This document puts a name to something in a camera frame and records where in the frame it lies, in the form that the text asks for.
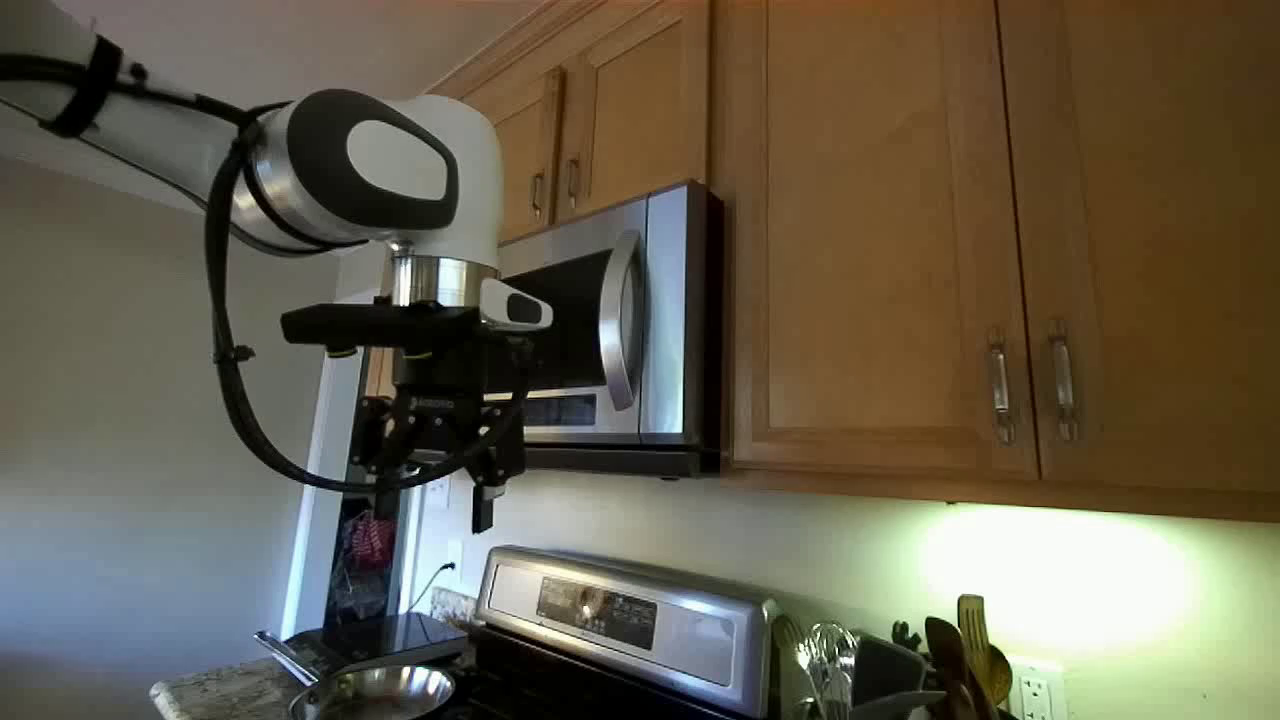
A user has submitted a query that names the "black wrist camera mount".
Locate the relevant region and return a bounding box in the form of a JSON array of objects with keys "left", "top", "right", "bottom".
[{"left": 282, "top": 305, "right": 526, "bottom": 356}]

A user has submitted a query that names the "wooden cabinet above microwave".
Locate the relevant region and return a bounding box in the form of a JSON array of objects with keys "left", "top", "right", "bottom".
[{"left": 442, "top": 0, "right": 711, "bottom": 241}]

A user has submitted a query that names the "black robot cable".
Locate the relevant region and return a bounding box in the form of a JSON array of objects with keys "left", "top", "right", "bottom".
[{"left": 0, "top": 51, "right": 444, "bottom": 494}]

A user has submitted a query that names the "white wall outlet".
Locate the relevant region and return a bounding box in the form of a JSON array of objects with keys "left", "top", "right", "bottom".
[{"left": 1014, "top": 659, "right": 1070, "bottom": 720}]

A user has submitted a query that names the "stainless steel microwave door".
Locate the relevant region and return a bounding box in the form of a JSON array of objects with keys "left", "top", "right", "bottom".
[{"left": 502, "top": 182, "right": 725, "bottom": 477}]

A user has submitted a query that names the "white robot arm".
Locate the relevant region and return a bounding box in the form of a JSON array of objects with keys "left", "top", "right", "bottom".
[{"left": 0, "top": 0, "right": 551, "bottom": 526}]

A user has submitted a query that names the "wooden upper cabinet right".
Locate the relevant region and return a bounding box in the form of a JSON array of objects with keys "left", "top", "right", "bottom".
[{"left": 711, "top": 0, "right": 1280, "bottom": 519}]

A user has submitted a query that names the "metal utensil holder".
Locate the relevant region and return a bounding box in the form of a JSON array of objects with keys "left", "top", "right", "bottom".
[{"left": 792, "top": 620, "right": 937, "bottom": 720}]

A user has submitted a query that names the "stainless steel stove panel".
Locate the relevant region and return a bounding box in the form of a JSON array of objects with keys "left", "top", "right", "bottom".
[{"left": 475, "top": 542, "right": 772, "bottom": 720}]

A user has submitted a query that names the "silver frying pan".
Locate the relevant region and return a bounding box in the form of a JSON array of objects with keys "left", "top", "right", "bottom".
[{"left": 261, "top": 632, "right": 458, "bottom": 720}]

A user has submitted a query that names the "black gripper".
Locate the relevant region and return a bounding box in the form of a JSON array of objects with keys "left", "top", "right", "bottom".
[{"left": 351, "top": 349, "right": 526, "bottom": 533}]

